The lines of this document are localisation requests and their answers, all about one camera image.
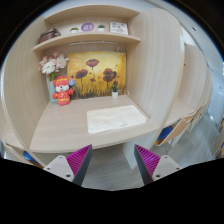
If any light blue vase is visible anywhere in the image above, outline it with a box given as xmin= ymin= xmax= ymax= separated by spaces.
xmin=49 ymin=81 xmax=57 ymax=104

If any white framed card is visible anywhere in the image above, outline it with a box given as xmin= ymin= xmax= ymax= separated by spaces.
xmin=110 ymin=22 xmax=128 ymax=34

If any purple round number sign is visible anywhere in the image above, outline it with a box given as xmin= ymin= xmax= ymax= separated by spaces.
xmin=81 ymin=22 xmax=94 ymax=32

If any wooden chair blue seat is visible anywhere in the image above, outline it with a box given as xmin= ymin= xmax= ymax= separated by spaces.
xmin=155 ymin=113 xmax=195 ymax=146

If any right small shelf plant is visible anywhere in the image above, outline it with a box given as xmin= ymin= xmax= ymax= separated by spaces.
xmin=97 ymin=24 xmax=105 ymax=32

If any wooden desk shelf unit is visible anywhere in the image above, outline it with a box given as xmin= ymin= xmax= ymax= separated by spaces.
xmin=0 ymin=5 xmax=185 ymax=164

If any small shelf plant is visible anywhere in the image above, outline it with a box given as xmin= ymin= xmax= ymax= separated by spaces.
xmin=97 ymin=24 xmax=105 ymax=32
xmin=70 ymin=27 xmax=79 ymax=33

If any white folded towel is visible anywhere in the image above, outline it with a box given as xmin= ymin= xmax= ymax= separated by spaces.
xmin=87 ymin=105 xmax=147 ymax=134

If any blue chair lower left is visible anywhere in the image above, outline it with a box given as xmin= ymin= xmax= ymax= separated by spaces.
xmin=23 ymin=151 xmax=39 ymax=164

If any poppy flower painting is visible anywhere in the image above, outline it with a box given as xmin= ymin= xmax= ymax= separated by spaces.
xmin=67 ymin=51 xmax=126 ymax=100

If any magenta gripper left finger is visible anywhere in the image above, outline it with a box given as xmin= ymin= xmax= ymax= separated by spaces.
xmin=44 ymin=145 xmax=92 ymax=186

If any left small shelf plant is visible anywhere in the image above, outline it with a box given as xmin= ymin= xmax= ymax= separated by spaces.
xmin=70 ymin=27 xmax=79 ymax=33

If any red plush toy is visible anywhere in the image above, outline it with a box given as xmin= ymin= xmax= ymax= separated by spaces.
xmin=52 ymin=76 xmax=75 ymax=106

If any small white potted plant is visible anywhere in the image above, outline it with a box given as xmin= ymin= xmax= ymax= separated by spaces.
xmin=112 ymin=85 xmax=119 ymax=98

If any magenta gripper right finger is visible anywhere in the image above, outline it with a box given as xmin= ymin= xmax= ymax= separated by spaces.
xmin=134 ymin=145 xmax=181 ymax=185

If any pink white flower bouquet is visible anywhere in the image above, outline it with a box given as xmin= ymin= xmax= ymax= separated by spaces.
xmin=39 ymin=51 xmax=69 ymax=81

